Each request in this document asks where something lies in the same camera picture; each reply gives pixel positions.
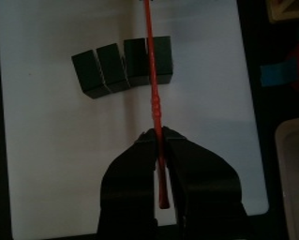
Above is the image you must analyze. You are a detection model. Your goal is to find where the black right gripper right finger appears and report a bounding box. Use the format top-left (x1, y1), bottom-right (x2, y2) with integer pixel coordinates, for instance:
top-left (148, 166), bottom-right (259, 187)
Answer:
top-left (160, 126), bottom-right (254, 240)

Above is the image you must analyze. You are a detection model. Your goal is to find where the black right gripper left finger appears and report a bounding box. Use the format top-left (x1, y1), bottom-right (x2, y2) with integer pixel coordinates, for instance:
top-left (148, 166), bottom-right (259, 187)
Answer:
top-left (95, 127), bottom-right (160, 240)

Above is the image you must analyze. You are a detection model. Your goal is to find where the black toy sushi piece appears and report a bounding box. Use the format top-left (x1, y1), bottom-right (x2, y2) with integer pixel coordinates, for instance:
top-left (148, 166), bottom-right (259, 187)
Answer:
top-left (95, 42), bottom-right (131, 94)
top-left (151, 36), bottom-right (174, 85)
top-left (123, 37), bottom-right (151, 87)
top-left (70, 49), bottom-right (111, 100)

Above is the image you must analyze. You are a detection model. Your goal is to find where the red toy knife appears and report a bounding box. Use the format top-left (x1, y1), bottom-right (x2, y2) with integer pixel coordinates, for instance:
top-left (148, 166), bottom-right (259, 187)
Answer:
top-left (142, 0), bottom-right (171, 210)

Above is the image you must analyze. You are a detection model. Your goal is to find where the white cutting board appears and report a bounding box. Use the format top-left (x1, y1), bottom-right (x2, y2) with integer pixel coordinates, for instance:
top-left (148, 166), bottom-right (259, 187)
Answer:
top-left (0, 0), bottom-right (270, 240)

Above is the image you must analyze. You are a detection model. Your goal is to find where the blue tape strip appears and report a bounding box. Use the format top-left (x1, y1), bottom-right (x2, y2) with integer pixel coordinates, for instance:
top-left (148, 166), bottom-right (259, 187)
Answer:
top-left (259, 57), bottom-right (299, 88)

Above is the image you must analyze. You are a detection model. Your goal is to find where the light wooden toy frame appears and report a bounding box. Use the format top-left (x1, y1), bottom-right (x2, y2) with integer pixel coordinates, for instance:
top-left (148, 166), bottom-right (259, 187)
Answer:
top-left (266, 0), bottom-right (299, 24)

